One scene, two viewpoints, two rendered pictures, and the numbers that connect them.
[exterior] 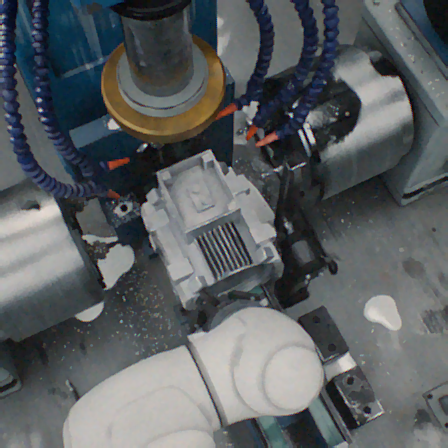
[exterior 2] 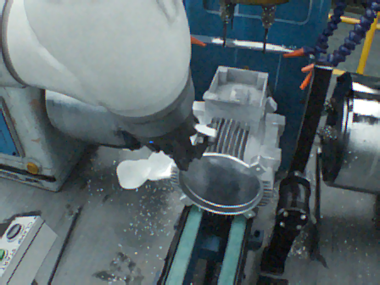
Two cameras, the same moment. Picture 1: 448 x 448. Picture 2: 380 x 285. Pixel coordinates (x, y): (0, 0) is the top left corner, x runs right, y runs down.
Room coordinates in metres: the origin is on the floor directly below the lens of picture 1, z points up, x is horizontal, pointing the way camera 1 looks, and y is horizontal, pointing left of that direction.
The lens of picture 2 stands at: (0.00, -0.26, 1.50)
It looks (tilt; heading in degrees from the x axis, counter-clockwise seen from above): 42 degrees down; 40
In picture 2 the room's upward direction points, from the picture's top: straight up
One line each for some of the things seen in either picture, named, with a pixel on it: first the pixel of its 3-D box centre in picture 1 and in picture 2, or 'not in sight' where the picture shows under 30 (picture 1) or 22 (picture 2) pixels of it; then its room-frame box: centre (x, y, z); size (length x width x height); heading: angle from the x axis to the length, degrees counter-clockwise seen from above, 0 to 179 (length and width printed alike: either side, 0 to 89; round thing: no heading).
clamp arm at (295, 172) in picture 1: (288, 197); (308, 129); (0.48, -0.12, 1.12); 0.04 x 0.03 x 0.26; 25
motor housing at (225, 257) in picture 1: (210, 238); (230, 150); (0.45, 0.02, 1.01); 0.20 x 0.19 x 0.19; 24
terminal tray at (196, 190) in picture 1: (199, 198); (237, 100); (0.48, 0.03, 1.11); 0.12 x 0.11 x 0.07; 24
